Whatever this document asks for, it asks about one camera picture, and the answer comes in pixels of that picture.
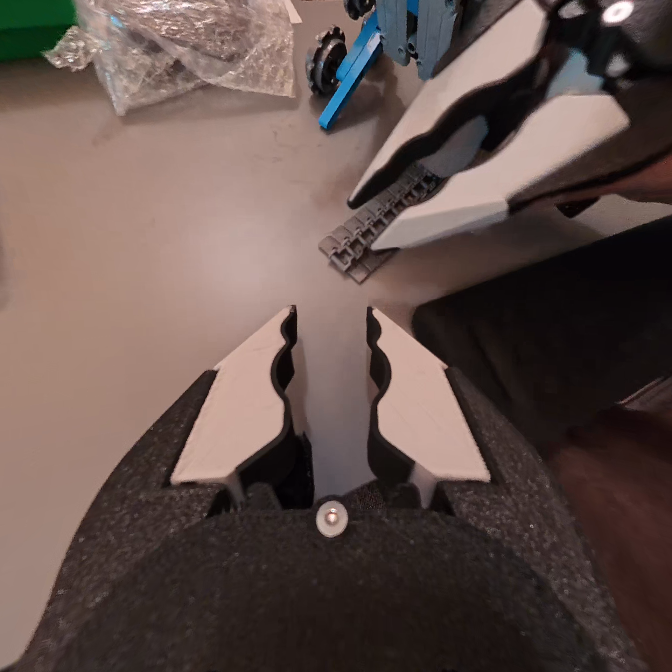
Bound grey toy track chain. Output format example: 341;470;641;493
318;163;444;284

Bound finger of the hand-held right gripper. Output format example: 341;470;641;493
348;0;557;210
370;93;631;252

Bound person's right hand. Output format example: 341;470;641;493
604;152;672;204

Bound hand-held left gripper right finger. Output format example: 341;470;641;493
366;307;491;483

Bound green plastic bin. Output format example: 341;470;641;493
0;0;79;63

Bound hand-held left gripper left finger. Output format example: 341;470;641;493
170;306;299;485

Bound grey desk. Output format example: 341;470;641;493
0;0;672;657

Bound black perforated pad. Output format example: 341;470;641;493
412;218;672;447

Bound blue toy robot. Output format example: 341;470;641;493
306;0;463;129

